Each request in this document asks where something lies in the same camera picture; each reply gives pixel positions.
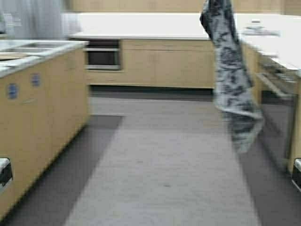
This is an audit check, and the black white patterned cloth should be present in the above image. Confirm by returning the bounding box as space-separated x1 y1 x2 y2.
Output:
199 0 264 153

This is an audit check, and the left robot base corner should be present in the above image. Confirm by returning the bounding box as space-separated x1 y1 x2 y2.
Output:
0 158 13 193

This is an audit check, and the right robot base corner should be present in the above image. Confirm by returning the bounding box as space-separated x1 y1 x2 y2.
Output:
292 158 301 191

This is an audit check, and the far wooden counter cabinet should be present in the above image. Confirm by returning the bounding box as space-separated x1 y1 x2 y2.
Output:
69 13 214 89

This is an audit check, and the built-in steel oven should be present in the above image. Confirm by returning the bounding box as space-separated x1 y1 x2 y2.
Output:
85 40 121 70

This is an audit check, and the wooden base cabinet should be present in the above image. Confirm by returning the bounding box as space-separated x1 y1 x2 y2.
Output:
0 40 89 218

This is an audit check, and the stainless dishwasher front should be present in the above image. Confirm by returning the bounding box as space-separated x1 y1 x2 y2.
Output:
255 72 298 174

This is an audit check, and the wooden kitchen island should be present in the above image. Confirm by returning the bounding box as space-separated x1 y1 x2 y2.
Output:
236 14 301 173

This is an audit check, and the stainless steel double sink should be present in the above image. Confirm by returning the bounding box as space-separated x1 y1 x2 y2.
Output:
0 41 78 56

